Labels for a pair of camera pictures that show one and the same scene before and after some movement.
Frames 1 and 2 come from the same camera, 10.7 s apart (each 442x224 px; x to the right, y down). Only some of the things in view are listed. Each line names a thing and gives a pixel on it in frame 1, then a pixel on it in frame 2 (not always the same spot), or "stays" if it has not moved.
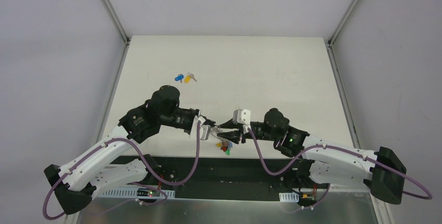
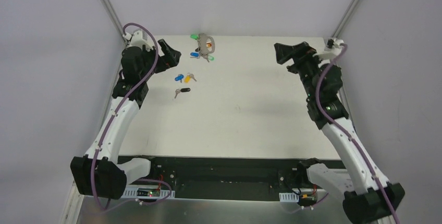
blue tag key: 179,77 stays
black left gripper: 193,121 → 160,60
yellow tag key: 187,77 stays
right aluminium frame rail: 330,42 stays
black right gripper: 246,129 → 299,59
